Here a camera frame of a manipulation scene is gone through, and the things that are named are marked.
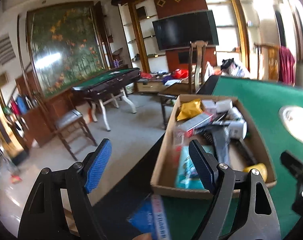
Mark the black foil pouch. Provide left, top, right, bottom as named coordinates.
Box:
left=206, top=125, right=231, bottom=166

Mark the teal tissue packet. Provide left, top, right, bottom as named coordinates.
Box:
left=175, top=146, right=205, bottom=190

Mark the wooden armchair with cloth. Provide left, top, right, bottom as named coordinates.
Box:
left=254, top=43, right=280, bottom=82

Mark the wooden chair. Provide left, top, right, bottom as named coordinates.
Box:
left=157, top=41, right=208, bottom=128

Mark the round mahjong table centre panel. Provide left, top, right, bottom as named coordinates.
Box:
left=278, top=106, right=303, bottom=143

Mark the red cloth on chair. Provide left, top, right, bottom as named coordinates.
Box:
left=279, top=46, right=296, bottom=86

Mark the cardboard box tray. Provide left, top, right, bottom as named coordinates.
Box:
left=150, top=94, right=277, bottom=199

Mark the yellow tape roll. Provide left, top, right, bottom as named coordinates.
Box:
left=243, top=163, right=267, bottom=181

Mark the flower wall painting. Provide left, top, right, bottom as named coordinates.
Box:
left=26, top=2, right=108, bottom=98

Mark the blue leaflet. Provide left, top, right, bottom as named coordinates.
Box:
left=127, top=194, right=171, bottom=239

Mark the yellow snack packet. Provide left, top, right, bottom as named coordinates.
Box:
left=176, top=99, right=203, bottom=121

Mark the person's hand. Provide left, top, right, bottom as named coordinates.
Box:
left=132, top=233, right=152, bottom=240

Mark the white tube container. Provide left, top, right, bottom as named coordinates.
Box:
left=227, top=107, right=244, bottom=121

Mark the black television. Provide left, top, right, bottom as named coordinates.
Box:
left=152, top=10, right=219, bottom=50

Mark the white pill bottle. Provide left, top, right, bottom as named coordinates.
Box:
left=228, top=120, right=247, bottom=140

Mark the red white medicine box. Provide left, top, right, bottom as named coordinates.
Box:
left=176, top=112, right=215, bottom=138

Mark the white power adapter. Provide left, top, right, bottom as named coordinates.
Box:
left=215, top=99, right=233, bottom=113

